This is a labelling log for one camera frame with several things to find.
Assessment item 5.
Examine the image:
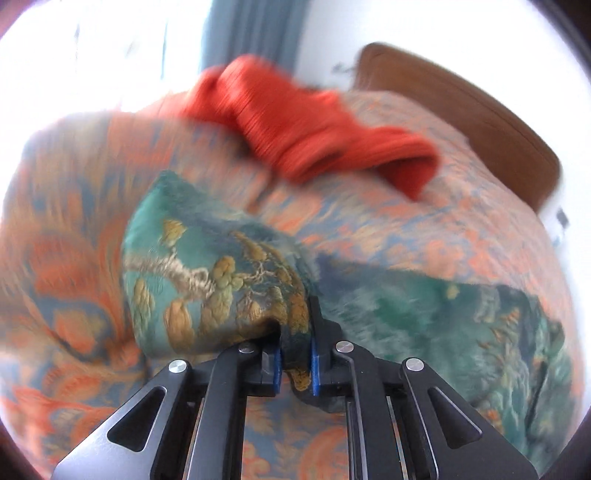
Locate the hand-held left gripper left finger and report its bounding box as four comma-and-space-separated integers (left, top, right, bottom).
51, 340, 283, 480

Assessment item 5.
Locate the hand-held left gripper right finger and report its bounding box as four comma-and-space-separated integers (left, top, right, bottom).
307, 295, 539, 480

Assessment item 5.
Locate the green printed silk garment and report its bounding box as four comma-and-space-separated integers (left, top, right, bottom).
121, 170, 573, 455

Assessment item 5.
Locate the paisley bedspread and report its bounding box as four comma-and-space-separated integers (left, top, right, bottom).
0, 90, 583, 480

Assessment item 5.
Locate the orange fleece garment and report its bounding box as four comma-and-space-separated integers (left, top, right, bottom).
181, 54, 440, 201

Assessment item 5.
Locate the brown wooden headboard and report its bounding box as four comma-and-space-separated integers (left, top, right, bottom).
352, 42, 563, 210

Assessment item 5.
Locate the grey-blue curtain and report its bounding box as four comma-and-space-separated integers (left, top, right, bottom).
202, 0, 303, 75

